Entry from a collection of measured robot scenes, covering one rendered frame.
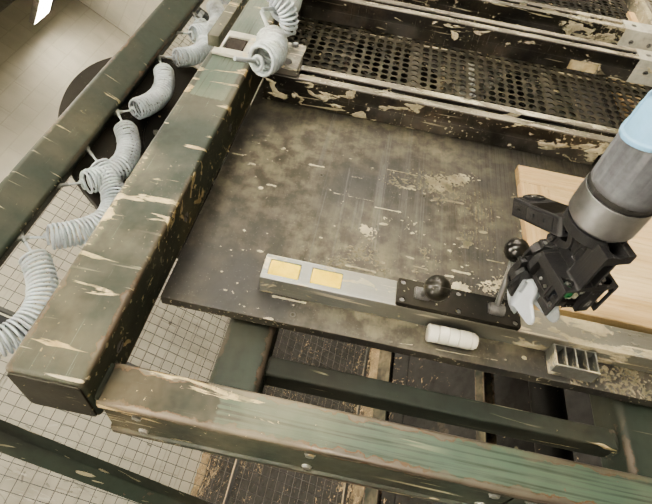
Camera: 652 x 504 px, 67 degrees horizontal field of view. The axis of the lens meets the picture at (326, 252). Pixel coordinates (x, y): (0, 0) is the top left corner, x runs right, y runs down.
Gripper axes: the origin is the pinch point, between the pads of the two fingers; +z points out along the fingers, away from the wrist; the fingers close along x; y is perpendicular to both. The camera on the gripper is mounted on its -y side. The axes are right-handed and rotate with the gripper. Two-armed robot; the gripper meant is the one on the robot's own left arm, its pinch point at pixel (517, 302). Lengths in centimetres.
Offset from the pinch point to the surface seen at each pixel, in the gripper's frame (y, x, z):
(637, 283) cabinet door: -7.6, 32.9, 10.5
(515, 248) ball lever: -7.3, 1.5, -3.3
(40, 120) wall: -474, -235, 316
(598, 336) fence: 2.9, 16.9, 8.1
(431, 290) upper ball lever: -1.5, -13.6, -2.8
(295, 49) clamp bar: -71, -22, 1
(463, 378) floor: -64, 83, 188
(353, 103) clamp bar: -60, -10, 8
